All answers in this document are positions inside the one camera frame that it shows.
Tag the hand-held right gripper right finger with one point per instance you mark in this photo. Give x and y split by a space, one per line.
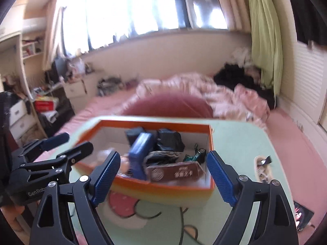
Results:
221 178

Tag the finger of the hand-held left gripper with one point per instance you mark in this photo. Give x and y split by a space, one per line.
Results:
56 140
76 153

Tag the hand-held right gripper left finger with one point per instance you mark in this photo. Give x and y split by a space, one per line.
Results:
106 178

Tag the white fluffy pom-pom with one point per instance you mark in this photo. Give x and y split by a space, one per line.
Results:
107 155

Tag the dark toothed hair clip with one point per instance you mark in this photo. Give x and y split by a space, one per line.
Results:
198 154

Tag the blue metal tin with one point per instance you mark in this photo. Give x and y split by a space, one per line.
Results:
140 153

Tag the brown patterned box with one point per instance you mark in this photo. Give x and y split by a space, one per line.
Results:
173 172

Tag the black case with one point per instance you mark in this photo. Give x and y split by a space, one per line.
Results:
132 135

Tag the orange cardboard box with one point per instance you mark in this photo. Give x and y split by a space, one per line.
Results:
166 192

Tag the black lace-trimmed cloth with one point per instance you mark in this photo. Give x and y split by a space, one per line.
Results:
170 140

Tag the green desktop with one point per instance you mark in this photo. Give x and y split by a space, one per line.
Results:
242 137

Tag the red cardboard box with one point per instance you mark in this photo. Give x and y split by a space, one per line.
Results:
46 105

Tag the white drawer cabinet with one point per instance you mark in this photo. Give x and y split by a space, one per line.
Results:
20 117

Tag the white nightstand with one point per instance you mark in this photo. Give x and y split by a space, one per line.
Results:
75 88

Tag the black monitor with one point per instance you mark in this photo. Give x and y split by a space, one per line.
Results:
58 69

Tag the dark clutter pile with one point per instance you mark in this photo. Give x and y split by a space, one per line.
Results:
109 85

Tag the pink blanket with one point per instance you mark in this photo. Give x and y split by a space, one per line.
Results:
230 99

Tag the dark pink chair back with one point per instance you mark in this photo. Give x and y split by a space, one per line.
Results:
168 106

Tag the black printed pouch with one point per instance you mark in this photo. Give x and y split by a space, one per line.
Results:
304 215

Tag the pile of black clothes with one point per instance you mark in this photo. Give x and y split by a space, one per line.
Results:
237 77

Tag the beige curtain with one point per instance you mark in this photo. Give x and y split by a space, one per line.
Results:
55 30

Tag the pile of white clothes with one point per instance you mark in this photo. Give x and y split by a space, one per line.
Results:
242 56

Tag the white louvered door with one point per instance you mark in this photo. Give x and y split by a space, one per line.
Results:
304 81

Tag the window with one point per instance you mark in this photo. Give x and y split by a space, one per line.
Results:
127 10

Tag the green curtain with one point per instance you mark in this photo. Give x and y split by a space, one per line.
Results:
265 30

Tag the black hanging garment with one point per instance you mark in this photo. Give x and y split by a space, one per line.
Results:
309 10

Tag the white wall shelf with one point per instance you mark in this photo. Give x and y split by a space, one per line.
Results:
32 47

